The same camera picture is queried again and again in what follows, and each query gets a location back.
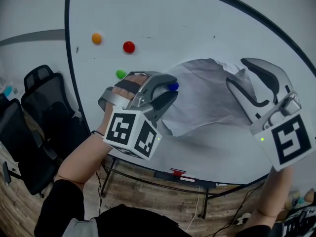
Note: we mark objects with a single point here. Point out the white marker pen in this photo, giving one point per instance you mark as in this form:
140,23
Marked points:
187,179

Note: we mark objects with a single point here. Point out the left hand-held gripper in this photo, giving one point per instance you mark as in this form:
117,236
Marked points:
128,130

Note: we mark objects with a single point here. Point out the red whiteboard eraser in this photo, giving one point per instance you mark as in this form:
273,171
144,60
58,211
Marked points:
177,171

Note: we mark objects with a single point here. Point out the person's left forearm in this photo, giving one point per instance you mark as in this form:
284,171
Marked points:
81,157

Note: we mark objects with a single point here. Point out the small blue object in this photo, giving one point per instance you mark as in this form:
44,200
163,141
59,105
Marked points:
7,90

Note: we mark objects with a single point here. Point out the person's right forearm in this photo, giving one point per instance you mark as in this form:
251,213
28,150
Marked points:
271,194

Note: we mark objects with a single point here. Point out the black mesh office chair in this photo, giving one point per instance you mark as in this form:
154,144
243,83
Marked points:
22,144
49,107

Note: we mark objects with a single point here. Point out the person's left hand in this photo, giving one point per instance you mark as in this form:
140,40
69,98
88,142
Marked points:
135,78

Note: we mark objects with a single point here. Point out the round red magnet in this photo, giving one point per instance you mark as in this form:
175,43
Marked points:
129,47

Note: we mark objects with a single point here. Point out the person's black clothing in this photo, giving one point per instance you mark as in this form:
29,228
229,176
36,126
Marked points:
61,206

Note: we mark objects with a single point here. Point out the white whiteboard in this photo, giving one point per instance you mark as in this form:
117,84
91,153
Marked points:
172,13

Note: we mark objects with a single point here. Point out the round orange magnet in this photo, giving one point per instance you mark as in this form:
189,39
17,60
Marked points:
96,38

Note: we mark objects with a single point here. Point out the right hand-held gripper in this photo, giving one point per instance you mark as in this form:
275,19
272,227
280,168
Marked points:
286,137

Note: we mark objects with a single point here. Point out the round blue magnet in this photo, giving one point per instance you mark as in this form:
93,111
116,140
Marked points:
174,86

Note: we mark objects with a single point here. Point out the black wrist band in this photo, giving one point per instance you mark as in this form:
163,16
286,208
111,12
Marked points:
97,132

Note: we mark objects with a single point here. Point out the round green magnet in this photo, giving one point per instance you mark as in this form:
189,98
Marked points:
121,74

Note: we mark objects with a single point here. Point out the white paper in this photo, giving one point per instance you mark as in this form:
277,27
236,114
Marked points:
202,95

